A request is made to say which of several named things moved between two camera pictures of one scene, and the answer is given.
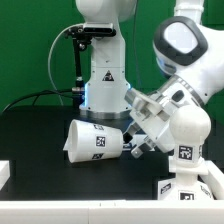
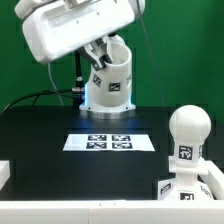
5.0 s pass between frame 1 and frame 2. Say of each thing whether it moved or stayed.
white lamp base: stayed
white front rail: stayed
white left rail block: stayed
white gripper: moved
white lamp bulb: stayed
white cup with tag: moved
